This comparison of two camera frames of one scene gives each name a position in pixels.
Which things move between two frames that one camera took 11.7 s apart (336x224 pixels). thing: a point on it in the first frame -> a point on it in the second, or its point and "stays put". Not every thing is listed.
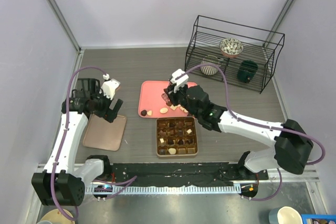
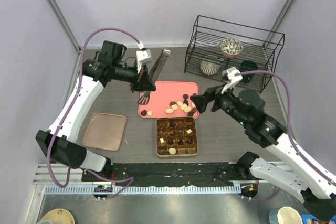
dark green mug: (247, 71) stays put
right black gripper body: (180, 97) -> (227, 102)
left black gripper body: (102, 103) -> (129, 74)
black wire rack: (240, 55) stays put
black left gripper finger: (117, 105) -> (145, 71)
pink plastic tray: (151, 104) stays put
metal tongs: (165, 96) -> (145, 96)
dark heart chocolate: (144, 113) stays put
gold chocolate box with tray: (176, 136) stays put
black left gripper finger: (111, 115) -> (146, 84)
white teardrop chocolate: (172, 151) stays put
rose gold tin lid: (102, 134) stays put
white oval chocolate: (164, 110) -> (169, 110)
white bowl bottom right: (284, 215) stays put
